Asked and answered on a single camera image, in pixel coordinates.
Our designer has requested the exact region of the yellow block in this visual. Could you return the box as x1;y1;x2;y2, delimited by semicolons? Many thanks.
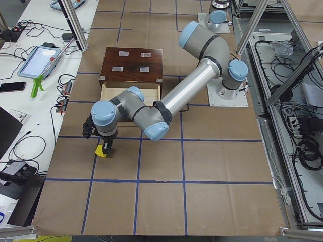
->
95;144;107;158

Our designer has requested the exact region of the aluminium frame post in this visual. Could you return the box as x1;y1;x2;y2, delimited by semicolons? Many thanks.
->
58;0;89;52

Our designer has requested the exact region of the dark wooden drawer cabinet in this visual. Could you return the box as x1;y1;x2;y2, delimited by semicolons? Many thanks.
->
99;47;163;85

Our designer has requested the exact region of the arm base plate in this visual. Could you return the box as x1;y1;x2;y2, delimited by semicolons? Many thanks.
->
197;13;230;34
207;78;249;108

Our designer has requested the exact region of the black smartphone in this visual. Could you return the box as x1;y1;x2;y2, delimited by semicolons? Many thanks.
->
0;81;26;93

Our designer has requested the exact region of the green handled grabber tool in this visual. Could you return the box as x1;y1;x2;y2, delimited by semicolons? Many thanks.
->
30;38;75;98

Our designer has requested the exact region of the blue teach pendant tablet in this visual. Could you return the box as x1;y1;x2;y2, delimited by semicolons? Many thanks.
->
17;46;60;78

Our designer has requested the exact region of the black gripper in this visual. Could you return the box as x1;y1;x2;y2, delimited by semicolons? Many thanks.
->
82;117;117;156

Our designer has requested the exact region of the light wooden drawer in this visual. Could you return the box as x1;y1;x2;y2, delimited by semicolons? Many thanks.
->
100;83;162;123

